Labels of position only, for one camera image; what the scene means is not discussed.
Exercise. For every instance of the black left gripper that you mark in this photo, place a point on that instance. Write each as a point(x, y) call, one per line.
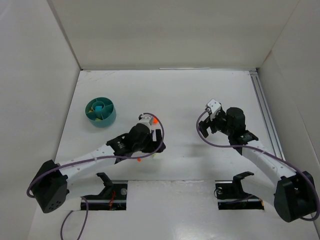
point(157, 141)

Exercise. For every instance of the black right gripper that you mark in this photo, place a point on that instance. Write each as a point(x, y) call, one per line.
point(210, 125)

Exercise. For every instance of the teal small lego brick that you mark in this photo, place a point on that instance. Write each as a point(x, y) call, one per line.
point(98, 108)

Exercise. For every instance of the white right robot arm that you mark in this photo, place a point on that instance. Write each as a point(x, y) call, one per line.
point(291, 192)

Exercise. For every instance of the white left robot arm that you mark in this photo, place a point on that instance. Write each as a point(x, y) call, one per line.
point(84, 177)

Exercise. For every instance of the teal round divided container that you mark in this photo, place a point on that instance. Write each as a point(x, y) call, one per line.
point(108, 113)

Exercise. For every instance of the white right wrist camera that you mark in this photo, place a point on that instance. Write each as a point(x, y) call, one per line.
point(212, 107)

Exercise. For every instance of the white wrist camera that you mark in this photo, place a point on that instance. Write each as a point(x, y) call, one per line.
point(147, 120)
point(212, 107)

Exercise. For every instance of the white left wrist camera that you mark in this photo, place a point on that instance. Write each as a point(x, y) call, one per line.
point(147, 120)

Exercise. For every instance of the aluminium rail right side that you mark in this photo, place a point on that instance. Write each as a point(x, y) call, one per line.
point(275, 145)

